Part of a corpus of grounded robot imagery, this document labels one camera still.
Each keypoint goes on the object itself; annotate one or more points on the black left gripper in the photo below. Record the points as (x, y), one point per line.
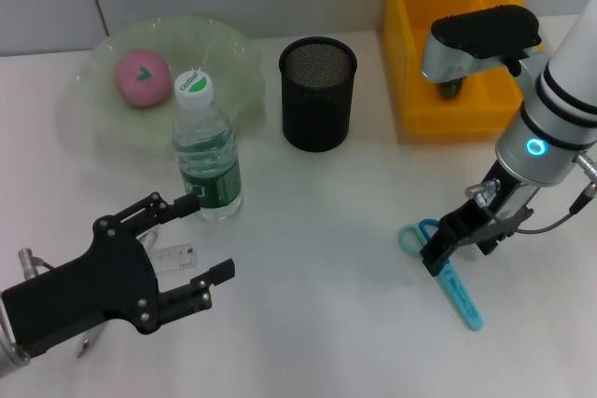
(84, 295)

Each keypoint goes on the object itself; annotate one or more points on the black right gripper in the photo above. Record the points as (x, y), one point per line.
(459, 221)

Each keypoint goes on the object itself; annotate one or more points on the clear green-label water bottle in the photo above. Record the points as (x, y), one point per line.
(207, 160)

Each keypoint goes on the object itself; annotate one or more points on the green plastic wrapper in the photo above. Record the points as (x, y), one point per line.
(450, 90)

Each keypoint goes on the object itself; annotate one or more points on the pink peach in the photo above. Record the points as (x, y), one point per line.
(142, 78)

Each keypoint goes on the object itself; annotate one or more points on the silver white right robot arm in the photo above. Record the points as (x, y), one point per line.
(559, 104)

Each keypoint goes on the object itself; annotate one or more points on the clear plastic ruler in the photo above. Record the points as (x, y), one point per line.
(177, 256)

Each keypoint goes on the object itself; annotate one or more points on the blue scissors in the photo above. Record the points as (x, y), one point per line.
(462, 300)

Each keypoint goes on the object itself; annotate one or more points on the grey ballpoint pen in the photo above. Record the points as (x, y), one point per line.
(88, 344)

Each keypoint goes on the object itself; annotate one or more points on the black mesh pen holder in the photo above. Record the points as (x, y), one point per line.
(317, 104)

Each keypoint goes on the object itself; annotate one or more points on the green glass fruit plate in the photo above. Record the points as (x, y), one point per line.
(228, 58)

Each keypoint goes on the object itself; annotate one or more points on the yellow plastic bin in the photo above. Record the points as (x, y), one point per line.
(406, 44)

